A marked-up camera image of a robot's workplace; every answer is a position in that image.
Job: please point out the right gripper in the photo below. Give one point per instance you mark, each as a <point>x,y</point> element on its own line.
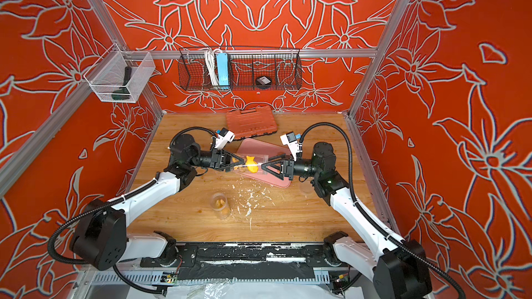
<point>285,168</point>

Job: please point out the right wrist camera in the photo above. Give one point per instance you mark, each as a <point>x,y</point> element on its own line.
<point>291,140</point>

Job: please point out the black wire wall basket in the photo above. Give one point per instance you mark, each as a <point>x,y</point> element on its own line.
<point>198,70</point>

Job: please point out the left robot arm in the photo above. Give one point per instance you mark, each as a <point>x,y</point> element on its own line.
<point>98,236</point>

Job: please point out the clear cookie jar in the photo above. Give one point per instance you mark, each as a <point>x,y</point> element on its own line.
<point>251,163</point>
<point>220,205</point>

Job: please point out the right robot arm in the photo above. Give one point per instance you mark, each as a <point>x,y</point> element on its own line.
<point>397,268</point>

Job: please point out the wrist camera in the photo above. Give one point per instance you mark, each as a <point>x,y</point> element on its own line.
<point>291,140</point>
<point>224,137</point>

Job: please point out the light blue box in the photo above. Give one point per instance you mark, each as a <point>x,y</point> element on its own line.
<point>222,62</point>

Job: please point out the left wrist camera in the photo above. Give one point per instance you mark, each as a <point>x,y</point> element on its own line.
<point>224,137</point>

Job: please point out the pink plastic tray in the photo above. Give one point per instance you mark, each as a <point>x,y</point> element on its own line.
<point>262,151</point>

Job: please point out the clear acrylic wall box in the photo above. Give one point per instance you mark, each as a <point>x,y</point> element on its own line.
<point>120,76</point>

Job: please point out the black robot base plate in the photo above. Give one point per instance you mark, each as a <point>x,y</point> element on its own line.
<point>253,261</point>

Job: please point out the clear cookie jar front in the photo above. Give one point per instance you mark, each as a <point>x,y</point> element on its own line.
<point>220,205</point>

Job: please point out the orange tool case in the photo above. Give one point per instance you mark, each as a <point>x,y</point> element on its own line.
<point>258,121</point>

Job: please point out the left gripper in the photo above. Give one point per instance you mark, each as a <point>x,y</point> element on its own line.
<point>215,162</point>

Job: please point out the small black box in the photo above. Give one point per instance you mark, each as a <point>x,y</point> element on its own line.
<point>263,82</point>

